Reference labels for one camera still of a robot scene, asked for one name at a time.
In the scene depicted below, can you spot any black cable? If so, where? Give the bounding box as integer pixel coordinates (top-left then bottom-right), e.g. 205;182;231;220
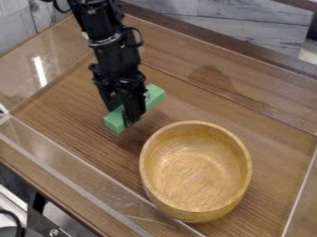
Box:
0;209;26;237

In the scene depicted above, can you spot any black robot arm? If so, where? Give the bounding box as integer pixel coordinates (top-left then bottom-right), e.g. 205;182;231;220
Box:
69;0;148;127

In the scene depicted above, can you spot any green rectangular block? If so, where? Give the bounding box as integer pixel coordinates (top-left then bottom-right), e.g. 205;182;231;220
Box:
104;84;166;133

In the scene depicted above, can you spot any black metal table leg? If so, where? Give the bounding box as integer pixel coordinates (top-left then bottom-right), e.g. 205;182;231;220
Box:
26;193;71;237

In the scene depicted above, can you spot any brown wooden bowl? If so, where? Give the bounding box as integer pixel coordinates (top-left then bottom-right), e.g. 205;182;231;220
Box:
140;120;253;223

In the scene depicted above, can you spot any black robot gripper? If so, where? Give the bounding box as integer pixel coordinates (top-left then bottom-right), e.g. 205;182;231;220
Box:
89;33;148;127

